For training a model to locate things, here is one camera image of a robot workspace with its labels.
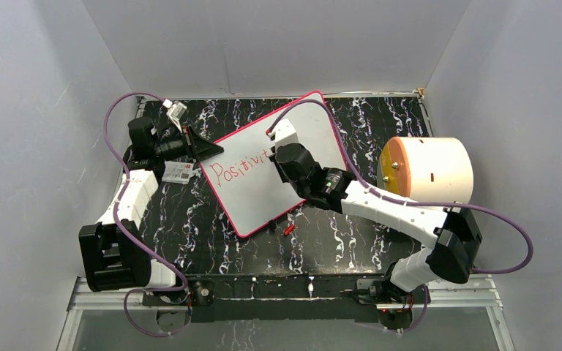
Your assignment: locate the white cylinder orange end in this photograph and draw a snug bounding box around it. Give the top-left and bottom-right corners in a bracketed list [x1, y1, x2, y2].
[377, 137, 474, 203]

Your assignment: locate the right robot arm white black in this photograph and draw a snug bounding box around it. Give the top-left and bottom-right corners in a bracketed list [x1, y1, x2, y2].
[271, 143, 482, 303]

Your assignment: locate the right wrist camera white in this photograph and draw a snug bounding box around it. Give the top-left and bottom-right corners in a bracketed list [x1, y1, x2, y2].
[266, 118, 299, 154]

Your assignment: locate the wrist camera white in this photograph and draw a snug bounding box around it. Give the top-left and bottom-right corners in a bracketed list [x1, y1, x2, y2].
[162, 99, 187, 132]
[266, 118, 299, 154]

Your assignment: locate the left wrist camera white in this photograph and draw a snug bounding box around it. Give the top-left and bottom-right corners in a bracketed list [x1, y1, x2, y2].
[162, 99, 187, 132]

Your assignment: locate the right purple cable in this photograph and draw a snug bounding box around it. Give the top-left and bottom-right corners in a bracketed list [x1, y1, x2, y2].
[265, 99, 535, 335]

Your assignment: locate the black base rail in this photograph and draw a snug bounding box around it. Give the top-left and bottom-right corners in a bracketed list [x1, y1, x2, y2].
[184, 273, 430, 325]

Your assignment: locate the pink framed whiteboard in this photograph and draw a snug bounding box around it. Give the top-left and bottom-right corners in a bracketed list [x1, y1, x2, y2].
[201, 91, 347, 238]

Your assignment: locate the red marker cap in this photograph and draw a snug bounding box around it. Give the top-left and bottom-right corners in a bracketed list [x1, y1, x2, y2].
[283, 224, 295, 237]

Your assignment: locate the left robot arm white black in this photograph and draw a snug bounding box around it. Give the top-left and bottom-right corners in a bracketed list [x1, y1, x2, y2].
[78, 117, 224, 304]

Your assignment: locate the white printed card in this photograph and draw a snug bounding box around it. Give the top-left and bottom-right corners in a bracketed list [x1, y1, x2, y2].
[162, 161, 194, 184]

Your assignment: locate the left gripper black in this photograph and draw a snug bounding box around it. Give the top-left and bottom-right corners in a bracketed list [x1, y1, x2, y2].
[154, 124, 224, 165]

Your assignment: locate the aluminium frame rail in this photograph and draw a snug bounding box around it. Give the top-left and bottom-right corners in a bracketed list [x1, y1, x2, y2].
[67, 275, 502, 311]

